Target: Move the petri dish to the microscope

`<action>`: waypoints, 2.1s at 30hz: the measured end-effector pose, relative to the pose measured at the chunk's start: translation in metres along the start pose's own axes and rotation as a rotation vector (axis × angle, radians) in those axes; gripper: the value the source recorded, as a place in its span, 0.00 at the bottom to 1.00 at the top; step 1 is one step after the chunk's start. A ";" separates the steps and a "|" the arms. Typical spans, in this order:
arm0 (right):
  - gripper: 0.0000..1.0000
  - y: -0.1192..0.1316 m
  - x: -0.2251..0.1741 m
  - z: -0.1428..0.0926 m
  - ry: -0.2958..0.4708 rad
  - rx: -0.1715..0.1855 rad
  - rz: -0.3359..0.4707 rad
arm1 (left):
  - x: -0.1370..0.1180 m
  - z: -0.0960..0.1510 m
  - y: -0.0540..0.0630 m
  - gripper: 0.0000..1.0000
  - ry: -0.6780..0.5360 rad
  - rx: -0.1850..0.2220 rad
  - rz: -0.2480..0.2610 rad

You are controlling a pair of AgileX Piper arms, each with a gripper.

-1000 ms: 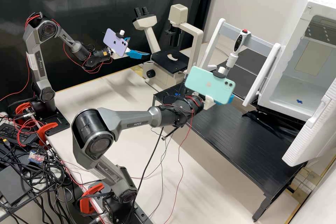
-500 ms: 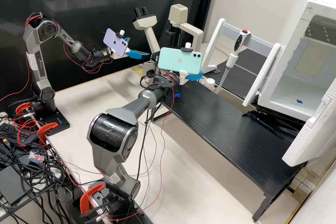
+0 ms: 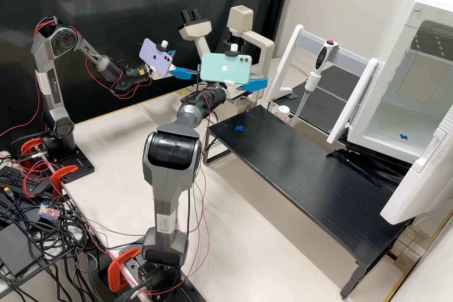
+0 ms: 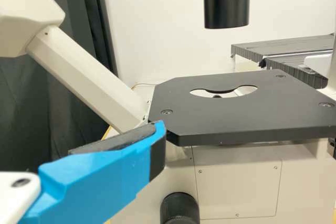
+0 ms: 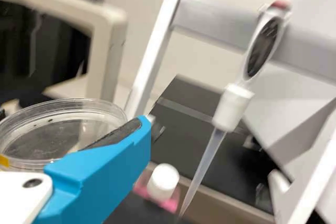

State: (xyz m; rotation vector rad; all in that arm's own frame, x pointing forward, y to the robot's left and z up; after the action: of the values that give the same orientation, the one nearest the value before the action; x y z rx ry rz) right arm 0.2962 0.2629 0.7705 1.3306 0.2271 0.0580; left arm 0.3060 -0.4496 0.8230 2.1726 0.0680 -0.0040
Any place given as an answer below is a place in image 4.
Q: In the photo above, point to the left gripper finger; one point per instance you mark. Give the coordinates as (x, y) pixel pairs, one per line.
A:
(105, 174)

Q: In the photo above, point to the cream microscope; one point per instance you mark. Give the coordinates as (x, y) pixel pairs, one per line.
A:
(236, 111)

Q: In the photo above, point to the black platform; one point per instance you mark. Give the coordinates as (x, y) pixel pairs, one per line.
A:
(291, 70)
(275, 47)

